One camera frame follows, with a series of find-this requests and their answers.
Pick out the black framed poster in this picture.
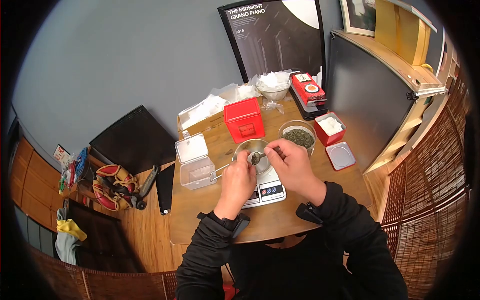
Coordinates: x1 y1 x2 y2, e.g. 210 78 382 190
217 0 326 89

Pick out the bundle of coloured cables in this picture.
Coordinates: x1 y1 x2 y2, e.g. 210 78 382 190
58 146 90 196

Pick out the small red tin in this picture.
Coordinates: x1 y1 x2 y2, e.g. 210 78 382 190
314 111 347 147

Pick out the round metal bowl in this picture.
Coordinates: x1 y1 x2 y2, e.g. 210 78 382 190
232 138 271 175

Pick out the black flat panel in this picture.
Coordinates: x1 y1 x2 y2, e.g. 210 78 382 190
89 104 177 176

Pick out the person's left index finger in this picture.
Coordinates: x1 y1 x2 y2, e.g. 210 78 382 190
236 150 251 171

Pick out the brown wicker fence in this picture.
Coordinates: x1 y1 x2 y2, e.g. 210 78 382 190
29 244 178 300

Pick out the person's right hand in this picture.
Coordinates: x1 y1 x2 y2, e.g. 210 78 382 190
263 138 327 207

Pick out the red and white life ring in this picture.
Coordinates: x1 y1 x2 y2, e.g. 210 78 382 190
92 164 140 212

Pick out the wooden cabinet with black door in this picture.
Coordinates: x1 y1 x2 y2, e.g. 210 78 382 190
325 29 449 176

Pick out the yellow and grey cloth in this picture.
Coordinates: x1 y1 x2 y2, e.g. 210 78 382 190
55 207 88 266

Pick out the red tin lid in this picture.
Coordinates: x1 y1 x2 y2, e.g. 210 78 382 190
325 141 357 172

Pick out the tall red tin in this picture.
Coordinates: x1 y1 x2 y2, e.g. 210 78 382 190
223 97 266 145

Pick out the glass bowl of tea leaves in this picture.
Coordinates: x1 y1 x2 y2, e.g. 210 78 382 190
277 119 317 157

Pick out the clear plastic box with lid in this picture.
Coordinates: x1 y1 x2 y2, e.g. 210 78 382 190
174 130 218 191

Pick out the metal spoon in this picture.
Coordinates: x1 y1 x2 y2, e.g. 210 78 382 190
251 146 282 166

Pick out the pile of clear plastic bags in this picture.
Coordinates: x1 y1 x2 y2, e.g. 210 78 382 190
178 82 263 130

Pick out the glass bowl of white bags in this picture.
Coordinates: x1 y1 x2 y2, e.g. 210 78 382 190
254 71 293 102

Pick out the black heat sealer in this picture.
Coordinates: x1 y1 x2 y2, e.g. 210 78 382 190
288 85 329 122

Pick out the wooden drawer cabinet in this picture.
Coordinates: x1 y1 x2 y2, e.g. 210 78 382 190
9 136 64 234

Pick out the person's right thumb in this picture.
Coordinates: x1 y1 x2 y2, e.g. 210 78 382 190
263 147 282 172

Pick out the red patterned tea packet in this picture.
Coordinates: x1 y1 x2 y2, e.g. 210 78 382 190
291 72 327 107

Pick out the person's body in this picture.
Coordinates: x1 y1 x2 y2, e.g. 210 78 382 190
224 228 361 300

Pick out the white framed picture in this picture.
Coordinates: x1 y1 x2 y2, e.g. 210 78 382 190
339 0 377 38

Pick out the white kitchen scale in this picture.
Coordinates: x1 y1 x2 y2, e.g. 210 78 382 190
240 165 287 210

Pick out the black folding tool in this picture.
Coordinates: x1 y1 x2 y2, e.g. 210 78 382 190
136 164 161 211

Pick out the person's right index finger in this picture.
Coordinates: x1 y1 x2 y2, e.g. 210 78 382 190
275 138 301 155

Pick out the crumpled clear wrapper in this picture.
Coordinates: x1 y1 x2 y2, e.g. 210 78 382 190
261 98 286 115

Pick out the black wrist band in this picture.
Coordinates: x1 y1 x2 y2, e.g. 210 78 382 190
295 202 324 226
197 211 251 239

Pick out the person's left hand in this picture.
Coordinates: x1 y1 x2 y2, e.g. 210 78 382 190
214 150 258 220

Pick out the black pointed board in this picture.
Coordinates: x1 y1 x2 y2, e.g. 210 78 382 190
155 163 176 216

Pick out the brown bamboo screen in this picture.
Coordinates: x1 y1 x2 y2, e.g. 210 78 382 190
380 73 474 300

